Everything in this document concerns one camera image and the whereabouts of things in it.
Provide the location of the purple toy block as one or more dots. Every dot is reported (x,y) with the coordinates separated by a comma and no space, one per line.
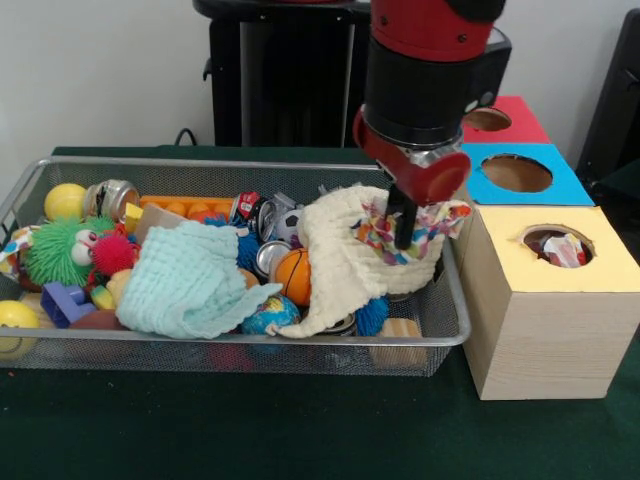
(65,305)

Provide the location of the red spiky ball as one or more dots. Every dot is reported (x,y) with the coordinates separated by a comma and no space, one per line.
(115,253)

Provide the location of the wooden box with three holes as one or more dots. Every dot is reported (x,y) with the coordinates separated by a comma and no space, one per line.
(540,330)

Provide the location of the crushed silver drink can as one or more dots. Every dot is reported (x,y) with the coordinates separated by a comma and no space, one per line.
(115,196)

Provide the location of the shallow clear mesh bin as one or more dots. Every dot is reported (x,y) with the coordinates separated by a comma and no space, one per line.
(200,355)

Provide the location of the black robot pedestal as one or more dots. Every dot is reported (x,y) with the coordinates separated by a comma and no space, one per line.
(280,80)

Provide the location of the blue globe ball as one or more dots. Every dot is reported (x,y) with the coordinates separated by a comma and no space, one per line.
(275,315)

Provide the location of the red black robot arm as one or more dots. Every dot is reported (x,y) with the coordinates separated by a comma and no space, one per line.
(430,70)

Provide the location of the yellow ball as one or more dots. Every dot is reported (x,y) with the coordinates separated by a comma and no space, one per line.
(65,200)
(15,320)

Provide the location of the multicoloured patterned cloth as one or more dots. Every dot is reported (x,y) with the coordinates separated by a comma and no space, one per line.
(435,225)
(565,250)

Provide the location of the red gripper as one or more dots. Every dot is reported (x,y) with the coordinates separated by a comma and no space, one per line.
(430,180)

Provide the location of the orange toy brick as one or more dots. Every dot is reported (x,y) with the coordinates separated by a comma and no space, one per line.
(185,207)

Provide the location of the mint waffle cloth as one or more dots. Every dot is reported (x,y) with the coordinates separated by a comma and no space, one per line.
(190,285)

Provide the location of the cream waffle cloth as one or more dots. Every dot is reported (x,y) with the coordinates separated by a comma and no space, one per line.
(335,260)

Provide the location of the orange toy basketball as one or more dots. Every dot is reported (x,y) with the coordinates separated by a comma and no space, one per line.
(293,278)

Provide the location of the green spiky ball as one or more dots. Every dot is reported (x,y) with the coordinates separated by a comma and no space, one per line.
(55,250)

